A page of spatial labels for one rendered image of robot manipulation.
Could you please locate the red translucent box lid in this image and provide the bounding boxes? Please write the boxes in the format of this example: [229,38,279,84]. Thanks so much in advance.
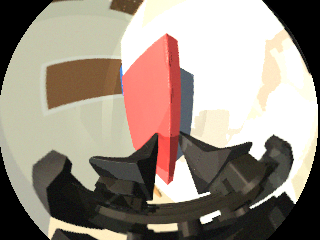
[123,33,181,185]

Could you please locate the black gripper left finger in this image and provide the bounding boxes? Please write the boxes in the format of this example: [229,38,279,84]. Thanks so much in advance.
[89,133,159,201]

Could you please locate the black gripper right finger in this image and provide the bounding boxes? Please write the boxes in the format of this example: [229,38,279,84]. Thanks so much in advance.
[179,132,253,195]

